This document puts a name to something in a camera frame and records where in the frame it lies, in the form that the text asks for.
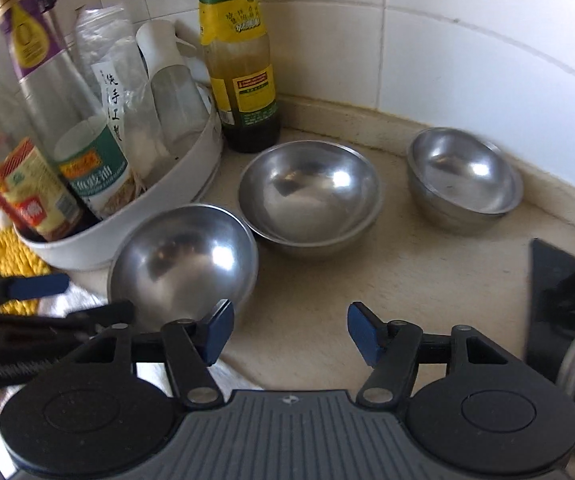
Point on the garlic bulb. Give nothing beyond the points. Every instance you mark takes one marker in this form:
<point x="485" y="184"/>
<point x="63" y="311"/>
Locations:
<point x="0" y="220"/>

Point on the green-yellow label sauce bottle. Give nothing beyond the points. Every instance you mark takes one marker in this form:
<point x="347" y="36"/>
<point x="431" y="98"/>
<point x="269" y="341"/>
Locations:
<point x="237" y="60"/>

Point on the white towel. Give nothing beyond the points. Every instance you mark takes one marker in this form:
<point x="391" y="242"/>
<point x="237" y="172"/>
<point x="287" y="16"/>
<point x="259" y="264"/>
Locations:
<point x="247" y="375"/>

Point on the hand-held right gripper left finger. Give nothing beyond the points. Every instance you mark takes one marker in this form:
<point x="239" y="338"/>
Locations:
<point x="217" y="332"/>

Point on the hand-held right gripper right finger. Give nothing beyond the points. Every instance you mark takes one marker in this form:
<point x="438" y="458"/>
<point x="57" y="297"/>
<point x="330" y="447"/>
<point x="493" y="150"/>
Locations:
<point x="365" y="332"/>

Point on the black glass cooktop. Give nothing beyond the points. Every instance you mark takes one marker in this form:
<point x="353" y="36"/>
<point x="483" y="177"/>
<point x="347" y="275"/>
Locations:
<point x="542" y="300"/>

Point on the purple-label sauce bottle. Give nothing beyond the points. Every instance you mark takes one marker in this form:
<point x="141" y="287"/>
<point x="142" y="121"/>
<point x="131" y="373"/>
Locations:
<point x="42" y="75"/>

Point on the white-top spray bottle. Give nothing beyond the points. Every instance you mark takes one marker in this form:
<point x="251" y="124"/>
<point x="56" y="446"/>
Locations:
<point x="175" y="95"/>

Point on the white two-tier condiment rack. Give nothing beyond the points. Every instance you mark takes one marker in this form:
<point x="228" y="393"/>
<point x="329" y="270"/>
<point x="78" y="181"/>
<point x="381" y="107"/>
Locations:
<point x="167" y="210"/>

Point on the stainless steel bowl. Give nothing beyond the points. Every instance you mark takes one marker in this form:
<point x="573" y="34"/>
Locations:
<point x="462" y="175"/>
<point x="182" y="260"/>
<point x="312" y="195"/>

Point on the clear plastic bag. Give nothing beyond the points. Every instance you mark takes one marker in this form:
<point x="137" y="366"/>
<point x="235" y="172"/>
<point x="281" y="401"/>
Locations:
<point x="117" y="85"/>

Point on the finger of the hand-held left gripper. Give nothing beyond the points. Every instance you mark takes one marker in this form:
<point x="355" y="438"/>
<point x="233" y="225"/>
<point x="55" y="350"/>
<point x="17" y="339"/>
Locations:
<point x="102" y="312"/>
<point x="37" y="286"/>

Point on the yellow-cap vinegar bottle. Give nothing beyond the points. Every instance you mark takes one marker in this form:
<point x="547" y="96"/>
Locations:
<point x="32" y="200"/>

